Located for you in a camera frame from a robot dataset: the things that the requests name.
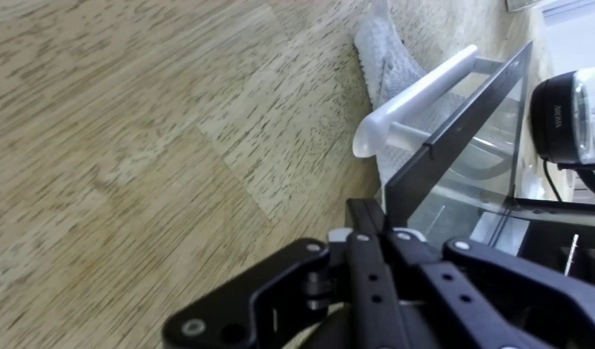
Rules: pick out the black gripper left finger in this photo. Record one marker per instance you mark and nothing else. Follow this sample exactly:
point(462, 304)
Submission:
point(375, 292)

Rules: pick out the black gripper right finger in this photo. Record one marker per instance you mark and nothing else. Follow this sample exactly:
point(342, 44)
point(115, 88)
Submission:
point(491, 292)

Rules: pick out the black mini oven body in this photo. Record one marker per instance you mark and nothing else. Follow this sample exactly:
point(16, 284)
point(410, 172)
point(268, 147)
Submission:
point(549, 230)

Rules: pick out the black round device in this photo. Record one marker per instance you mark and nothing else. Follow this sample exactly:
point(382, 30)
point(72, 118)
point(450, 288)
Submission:
point(555, 120)

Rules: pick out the white patterned cloth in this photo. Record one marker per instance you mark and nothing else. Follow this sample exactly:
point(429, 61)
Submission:
point(390, 61)

